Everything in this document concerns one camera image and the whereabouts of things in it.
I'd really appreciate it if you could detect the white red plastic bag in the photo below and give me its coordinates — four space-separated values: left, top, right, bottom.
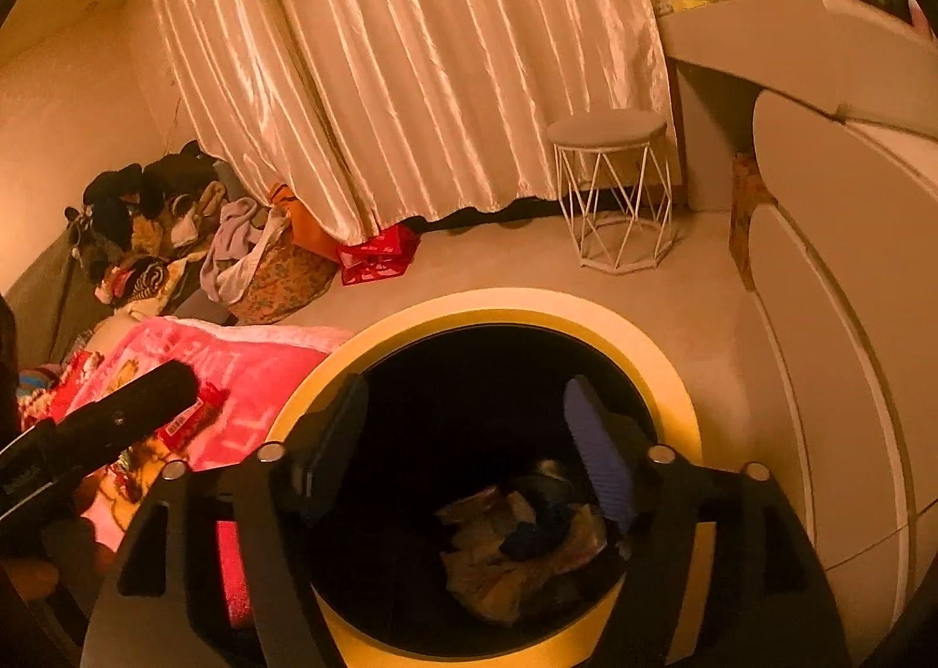
436 487 607 625

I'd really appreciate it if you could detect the yellow rimmed black trash bin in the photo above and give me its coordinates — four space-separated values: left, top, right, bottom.
270 289 703 666

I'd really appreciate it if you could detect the red floral pillow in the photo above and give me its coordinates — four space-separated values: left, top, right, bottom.
16 350 102 431

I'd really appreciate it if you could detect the red snack bar wrapper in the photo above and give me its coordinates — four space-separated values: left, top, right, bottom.
157 382 229 453

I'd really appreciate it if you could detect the pink cartoon fleece blanket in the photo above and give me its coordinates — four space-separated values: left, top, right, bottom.
51 318 350 551

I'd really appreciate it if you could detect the pile of clothes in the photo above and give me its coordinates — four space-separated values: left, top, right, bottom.
65 141 248 316

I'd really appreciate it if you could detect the woven laundry basket with clothes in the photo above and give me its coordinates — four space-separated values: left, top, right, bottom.
200 198 339 325

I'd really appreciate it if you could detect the orange bag by curtain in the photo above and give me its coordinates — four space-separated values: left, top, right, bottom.
267 182 340 263

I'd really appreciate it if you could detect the white dressing table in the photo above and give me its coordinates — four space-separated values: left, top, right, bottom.
660 0 936 662

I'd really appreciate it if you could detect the red gift bag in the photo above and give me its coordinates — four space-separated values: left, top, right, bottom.
337 223 420 285

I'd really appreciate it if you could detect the cream satin curtain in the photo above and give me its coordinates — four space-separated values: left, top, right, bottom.
152 0 671 244

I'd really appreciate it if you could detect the white wire frame stool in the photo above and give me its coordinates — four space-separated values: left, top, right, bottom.
547 109 674 276

